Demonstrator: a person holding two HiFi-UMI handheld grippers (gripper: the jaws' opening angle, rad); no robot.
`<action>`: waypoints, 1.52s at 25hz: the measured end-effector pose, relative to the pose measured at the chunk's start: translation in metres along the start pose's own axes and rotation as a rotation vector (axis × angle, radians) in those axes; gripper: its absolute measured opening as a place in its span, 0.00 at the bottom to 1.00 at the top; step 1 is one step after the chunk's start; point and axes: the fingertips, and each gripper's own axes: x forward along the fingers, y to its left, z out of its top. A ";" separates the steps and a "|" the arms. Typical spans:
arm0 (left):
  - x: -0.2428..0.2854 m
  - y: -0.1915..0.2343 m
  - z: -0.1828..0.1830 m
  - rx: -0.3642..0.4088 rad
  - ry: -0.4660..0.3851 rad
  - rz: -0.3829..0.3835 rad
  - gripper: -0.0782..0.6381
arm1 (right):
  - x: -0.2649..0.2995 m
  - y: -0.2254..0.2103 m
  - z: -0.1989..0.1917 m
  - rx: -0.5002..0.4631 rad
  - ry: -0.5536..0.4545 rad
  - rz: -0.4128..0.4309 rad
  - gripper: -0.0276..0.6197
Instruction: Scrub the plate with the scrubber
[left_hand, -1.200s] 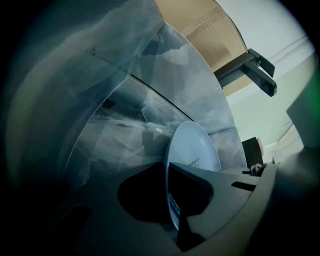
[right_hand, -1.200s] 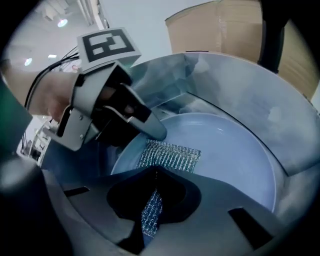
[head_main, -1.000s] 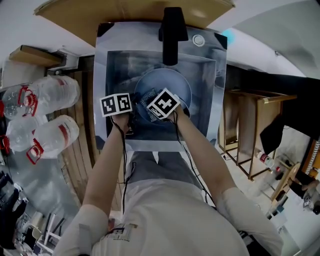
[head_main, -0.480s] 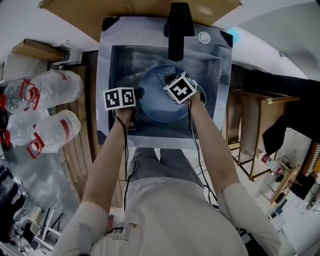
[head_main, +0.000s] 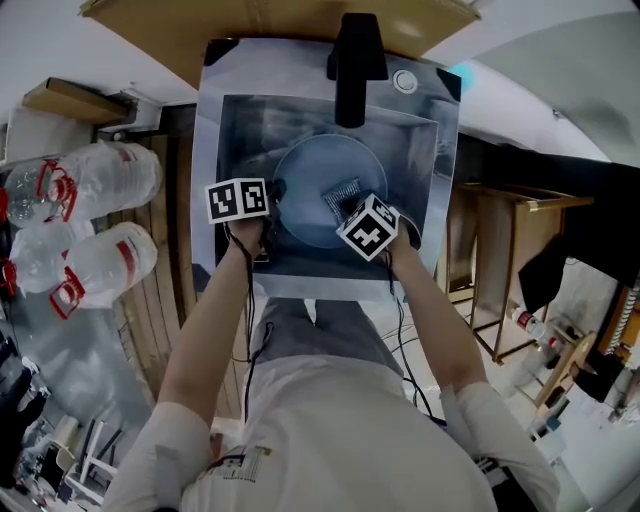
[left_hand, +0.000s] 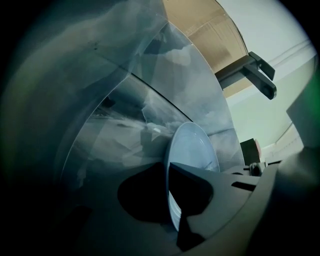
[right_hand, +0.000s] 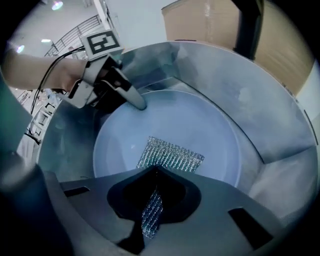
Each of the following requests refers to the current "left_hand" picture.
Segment black faucet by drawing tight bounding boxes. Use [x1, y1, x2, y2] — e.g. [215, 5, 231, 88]
[214, 50, 278, 101]

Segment brown cardboard sheet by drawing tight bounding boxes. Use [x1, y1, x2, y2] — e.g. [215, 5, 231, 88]
[161, 0, 251, 99]

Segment silver mesh scrubbing cloth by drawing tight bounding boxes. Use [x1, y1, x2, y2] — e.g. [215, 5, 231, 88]
[204, 159, 220, 173]

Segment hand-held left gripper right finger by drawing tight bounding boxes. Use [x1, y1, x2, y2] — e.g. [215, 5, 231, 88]
[169, 161, 261, 251]

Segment black cabinet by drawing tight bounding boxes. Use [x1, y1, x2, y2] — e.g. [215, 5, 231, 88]
[239, 137, 258, 166]

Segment stainless steel sink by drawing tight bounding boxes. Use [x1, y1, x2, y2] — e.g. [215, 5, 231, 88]
[0, 0, 246, 251]

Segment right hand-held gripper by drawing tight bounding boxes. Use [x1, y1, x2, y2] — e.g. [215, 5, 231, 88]
[285, 57, 320, 149]

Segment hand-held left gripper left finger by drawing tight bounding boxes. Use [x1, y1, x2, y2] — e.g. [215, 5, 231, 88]
[74, 161, 178, 254]

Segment light blue large plate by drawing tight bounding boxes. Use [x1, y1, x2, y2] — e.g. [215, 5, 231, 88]
[163, 121, 221, 232]

